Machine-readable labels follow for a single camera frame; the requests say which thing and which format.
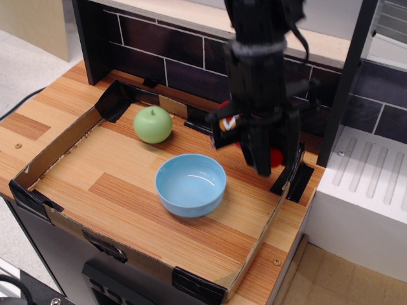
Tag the wooden shelf board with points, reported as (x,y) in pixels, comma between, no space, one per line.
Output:
(323,49)

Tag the cardboard fence with black tape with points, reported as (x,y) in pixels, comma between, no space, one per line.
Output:
(82,184)

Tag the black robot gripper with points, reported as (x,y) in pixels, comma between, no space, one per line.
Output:
(259,91)

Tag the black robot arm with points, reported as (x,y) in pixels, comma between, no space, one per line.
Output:
(266,22)

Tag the black panel under table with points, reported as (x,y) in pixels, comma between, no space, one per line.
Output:
(107,290)

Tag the green toy apple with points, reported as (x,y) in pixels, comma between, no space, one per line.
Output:
(153,124)

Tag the black vertical post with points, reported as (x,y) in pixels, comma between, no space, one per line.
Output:
(360,44)

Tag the white ridged drainboard block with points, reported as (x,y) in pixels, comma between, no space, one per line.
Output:
(359,209)

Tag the red hot sauce bottle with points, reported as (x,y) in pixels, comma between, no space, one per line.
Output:
(226,131)

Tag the light blue bowl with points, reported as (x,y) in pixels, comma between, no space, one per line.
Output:
(190,185)

